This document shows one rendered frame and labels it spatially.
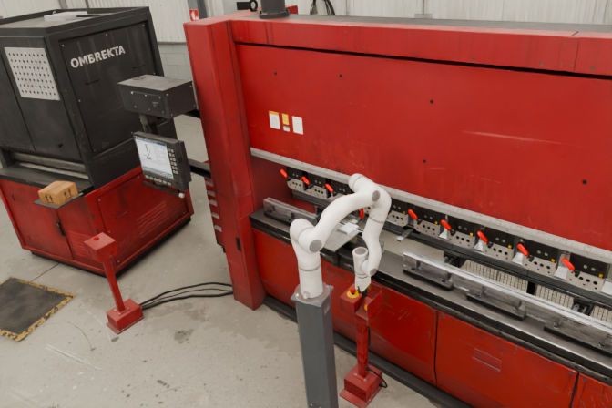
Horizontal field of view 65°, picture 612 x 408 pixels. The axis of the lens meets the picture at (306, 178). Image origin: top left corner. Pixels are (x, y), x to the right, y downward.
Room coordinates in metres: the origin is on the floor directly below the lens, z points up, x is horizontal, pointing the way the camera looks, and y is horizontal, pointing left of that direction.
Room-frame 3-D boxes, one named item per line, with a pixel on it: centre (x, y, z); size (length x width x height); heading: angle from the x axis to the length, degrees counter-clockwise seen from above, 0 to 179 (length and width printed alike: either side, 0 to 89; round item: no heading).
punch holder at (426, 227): (2.29, -0.67, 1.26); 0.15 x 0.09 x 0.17; 47
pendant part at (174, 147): (3.12, 0.98, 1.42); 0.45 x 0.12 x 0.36; 52
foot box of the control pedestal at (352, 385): (2.23, -0.24, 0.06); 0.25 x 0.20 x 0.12; 138
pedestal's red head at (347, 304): (2.25, -0.26, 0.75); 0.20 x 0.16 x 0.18; 48
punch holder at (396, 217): (2.43, -0.53, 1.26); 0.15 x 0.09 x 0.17; 47
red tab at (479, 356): (1.87, -0.89, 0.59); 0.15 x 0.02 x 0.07; 47
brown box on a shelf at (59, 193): (3.53, 2.04, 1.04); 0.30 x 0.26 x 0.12; 61
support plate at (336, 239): (2.58, -0.16, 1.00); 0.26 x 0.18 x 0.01; 137
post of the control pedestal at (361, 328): (2.25, -0.26, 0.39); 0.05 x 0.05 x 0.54; 48
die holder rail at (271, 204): (3.07, 0.14, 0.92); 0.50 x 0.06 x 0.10; 47
